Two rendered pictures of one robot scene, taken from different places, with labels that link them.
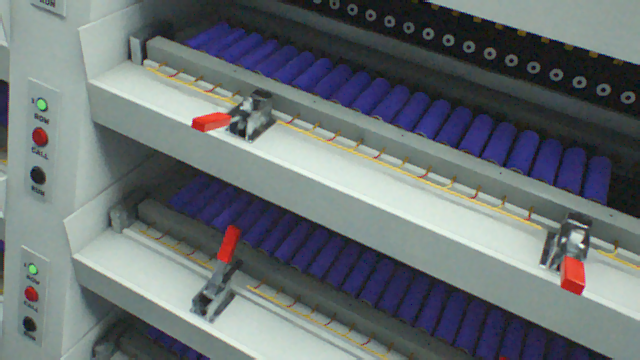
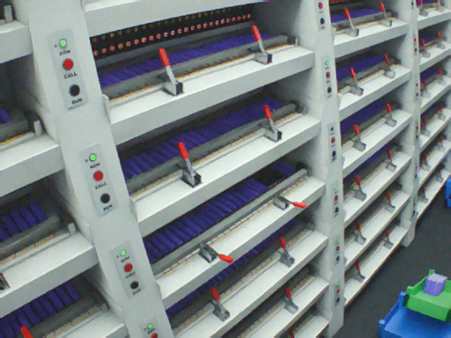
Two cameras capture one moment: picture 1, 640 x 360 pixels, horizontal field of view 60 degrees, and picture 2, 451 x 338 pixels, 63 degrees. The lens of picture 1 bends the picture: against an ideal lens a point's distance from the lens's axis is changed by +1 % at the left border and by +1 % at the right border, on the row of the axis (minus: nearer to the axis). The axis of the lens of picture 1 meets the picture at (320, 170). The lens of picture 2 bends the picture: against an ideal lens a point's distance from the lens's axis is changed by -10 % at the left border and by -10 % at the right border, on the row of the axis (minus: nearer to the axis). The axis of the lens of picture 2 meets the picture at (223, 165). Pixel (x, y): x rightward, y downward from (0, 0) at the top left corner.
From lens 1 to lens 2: 0.79 m
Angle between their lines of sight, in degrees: 54
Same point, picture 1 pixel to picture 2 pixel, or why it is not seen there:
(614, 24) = (271, 157)
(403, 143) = (238, 217)
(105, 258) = not seen: outside the picture
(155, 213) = (174, 321)
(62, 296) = not seen: outside the picture
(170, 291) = (211, 326)
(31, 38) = (133, 311)
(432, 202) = (255, 222)
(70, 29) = (148, 290)
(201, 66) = (175, 258)
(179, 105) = (188, 273)
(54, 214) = not seen: outside the picture
